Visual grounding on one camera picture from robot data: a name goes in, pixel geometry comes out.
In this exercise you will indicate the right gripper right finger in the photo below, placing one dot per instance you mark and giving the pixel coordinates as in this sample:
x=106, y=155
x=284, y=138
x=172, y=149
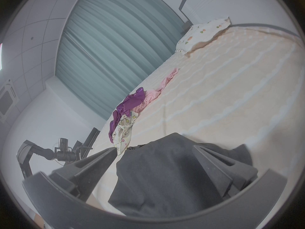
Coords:
x=219, y=173

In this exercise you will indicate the white printed pillow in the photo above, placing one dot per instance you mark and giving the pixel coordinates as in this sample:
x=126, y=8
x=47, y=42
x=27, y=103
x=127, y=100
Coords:
x=202, y=33

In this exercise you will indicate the black T-shirt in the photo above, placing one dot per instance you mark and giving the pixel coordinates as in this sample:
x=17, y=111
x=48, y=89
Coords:
x=162, y=175

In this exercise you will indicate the bed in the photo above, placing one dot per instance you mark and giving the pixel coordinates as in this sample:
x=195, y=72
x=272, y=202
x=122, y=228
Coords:
x=226, y=92

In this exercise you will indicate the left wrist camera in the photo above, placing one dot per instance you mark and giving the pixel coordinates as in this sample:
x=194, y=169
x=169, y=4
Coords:
x=63, y=144

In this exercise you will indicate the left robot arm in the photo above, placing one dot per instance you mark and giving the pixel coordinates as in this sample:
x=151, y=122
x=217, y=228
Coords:
x=26, y=154

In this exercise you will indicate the white printed garment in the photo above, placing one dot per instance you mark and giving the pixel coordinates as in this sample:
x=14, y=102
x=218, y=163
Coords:
x=124, y=132

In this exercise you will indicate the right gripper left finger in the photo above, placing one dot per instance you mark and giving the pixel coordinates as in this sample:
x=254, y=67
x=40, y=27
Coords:
x=85, y=175

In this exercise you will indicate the blue-green curtain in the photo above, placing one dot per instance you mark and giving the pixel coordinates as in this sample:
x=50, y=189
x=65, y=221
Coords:
x=114, y=44

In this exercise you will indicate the purple satin garment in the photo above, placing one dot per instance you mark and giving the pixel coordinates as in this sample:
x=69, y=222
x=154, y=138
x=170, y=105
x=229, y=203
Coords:
x=129, y=102

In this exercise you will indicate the pink garment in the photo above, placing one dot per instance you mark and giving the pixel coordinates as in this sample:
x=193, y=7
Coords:
x=152, y=94

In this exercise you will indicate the white ceiling air vent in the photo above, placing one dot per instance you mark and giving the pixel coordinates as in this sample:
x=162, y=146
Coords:
x=6, y=101

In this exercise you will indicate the grey bedside table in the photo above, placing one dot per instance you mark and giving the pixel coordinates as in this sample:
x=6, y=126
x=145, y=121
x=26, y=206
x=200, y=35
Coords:
x=187, y=25

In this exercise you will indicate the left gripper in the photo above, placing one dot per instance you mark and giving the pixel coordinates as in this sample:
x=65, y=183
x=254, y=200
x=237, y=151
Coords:
x=68, y=156

